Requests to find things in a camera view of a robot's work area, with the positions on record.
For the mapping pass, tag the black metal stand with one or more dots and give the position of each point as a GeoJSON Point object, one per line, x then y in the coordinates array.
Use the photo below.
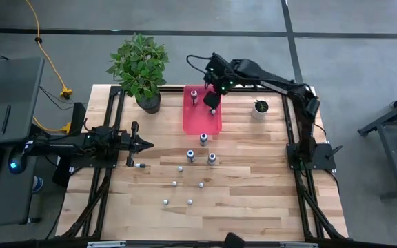
{"type": "Point", "coordinates": [391, 155]}

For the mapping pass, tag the large pink food coloring bottle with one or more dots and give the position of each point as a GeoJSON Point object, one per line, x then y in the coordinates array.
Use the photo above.
{"type": "Point", "coordinates": [194, 94]}

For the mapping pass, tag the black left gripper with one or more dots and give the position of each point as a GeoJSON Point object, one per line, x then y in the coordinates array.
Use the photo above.
{"type": "Point", "coordinates": [133, 144]}

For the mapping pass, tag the person's head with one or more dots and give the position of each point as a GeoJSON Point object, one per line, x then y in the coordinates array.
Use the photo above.
{"type": "Point", "coordinates": [233, 241]}

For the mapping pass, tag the silver metal bracket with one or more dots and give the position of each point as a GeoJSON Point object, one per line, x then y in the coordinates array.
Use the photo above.
{"type": "Point", "coordinates": [298, 245]}
{"type": "Point", "coordinates": [105, 244]}

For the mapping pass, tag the black upright box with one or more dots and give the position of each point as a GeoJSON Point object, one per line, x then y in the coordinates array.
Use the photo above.
{"type": "Point", "coordinates": [78, 117]}

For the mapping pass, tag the black clamp lever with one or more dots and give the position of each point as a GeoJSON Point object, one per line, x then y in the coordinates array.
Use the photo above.
{"type": "Point", "coordinates": [333, 152]}

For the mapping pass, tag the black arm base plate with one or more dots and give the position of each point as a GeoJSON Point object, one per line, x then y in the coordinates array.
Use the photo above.
{"type": "Point", "coordinates": [81, 164]}
{"type": "Point", "coordinates": [324, 163]}

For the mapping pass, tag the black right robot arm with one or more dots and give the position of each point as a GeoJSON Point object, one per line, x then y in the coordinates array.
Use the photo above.
{"type": "Point", "coordinates": [267, 77]}

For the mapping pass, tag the black pen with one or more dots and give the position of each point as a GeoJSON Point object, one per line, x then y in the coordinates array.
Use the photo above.
{"type": "Point", "coordinates": [6, 118]}

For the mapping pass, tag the pink translucent plastic bin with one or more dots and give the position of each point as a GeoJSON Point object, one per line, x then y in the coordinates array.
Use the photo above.
{"type": "Point", "coordinates": [195, 120]}

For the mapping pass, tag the leafy plant in black pot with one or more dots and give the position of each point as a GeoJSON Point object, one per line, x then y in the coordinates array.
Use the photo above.
{"type": "Point", "coordinates": [138, 69]}

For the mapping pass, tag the large black food coloring bottle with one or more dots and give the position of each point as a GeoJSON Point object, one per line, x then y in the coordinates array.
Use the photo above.
{"type": "Point", "coordinates": [203, 138]}

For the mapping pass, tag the dark grey desk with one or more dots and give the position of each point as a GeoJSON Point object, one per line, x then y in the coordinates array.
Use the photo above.
{"type": "Point", "coordinates": [9, 86]}

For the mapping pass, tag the succulent in white pot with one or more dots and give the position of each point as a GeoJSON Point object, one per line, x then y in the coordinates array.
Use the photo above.
{"type": "Point", "coordinates": [258, 113]}

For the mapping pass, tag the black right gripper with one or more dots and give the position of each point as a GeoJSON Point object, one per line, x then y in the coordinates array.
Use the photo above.
{"type": "Point", "coordinates": [213, 100]}

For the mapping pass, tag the black computer mouse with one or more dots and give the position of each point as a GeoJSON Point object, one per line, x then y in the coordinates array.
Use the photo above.
{"type": "Point", "coordinates": [17, 162]}

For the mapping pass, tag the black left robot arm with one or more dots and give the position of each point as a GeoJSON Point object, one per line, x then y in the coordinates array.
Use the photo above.
{"type": "Point", "coordinates": [64, 146]}

